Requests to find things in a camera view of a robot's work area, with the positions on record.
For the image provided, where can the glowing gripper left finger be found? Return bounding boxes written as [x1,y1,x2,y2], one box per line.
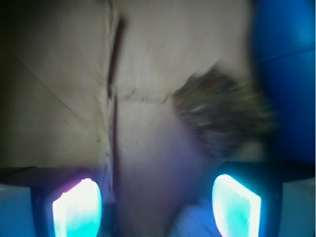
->
[32,167,114,237]

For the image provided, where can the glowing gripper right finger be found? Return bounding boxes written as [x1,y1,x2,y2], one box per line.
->
[211,161,282,237]

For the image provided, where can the dark brown rock chunk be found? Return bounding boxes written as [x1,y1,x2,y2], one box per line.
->
[171,64,277,158]

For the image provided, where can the brown paper bag tray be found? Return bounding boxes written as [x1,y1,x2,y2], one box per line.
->
[0,0,269,237]

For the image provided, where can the blue plastic bottle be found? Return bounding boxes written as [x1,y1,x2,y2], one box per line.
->
[252,0,316,163]

